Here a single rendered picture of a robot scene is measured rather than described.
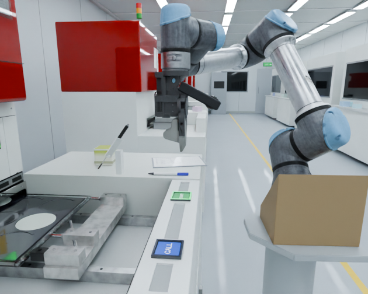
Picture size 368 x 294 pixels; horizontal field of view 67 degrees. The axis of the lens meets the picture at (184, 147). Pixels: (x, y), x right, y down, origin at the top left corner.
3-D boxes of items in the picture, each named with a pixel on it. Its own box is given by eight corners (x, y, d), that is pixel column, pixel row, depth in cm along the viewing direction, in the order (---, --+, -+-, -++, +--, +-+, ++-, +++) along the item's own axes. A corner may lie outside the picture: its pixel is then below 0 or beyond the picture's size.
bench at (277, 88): (272, 120, 1064) (276, 66, 1021) (263, 115, 1239) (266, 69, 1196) (301, 120, 1054) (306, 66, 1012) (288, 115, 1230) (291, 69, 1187)
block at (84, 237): (63, 244, 69) (62, 234, 68) (69, 237, 72) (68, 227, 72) (94, 246, 68) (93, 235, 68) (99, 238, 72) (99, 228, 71)
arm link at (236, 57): (238, 52, 119) (152, 63, 87) (256, 34, 111) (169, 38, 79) (252, 74, 118) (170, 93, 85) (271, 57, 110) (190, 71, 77)
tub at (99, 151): (93, 165, 107) (92, 149, 106) (100, 160, 115) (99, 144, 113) (113, 165, 107) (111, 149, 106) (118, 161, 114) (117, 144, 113)
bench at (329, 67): (315, 143, 636) (325, 51, 593) (292, 130, 811) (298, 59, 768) (364, 143, 626) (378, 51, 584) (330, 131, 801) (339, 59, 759)
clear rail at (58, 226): (12, 269, 58) (11, 263, 58) (88, 198, 95) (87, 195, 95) (18, 269, 58) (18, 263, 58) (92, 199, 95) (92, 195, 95)
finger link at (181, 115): (179, 133, 75) (179, 101, 73) (186, 133, 74) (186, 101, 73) (177, 136, 70) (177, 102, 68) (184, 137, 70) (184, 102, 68)
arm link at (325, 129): (318, 161, 94) (261, 38, 112) (363, 141, 83) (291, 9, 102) (298, 162, 87) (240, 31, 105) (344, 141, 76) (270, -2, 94)
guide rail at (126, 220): (21, 221, 94) (20, 212, 93) (25, 218, 96) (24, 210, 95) (167, 227, 89) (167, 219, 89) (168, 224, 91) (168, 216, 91)
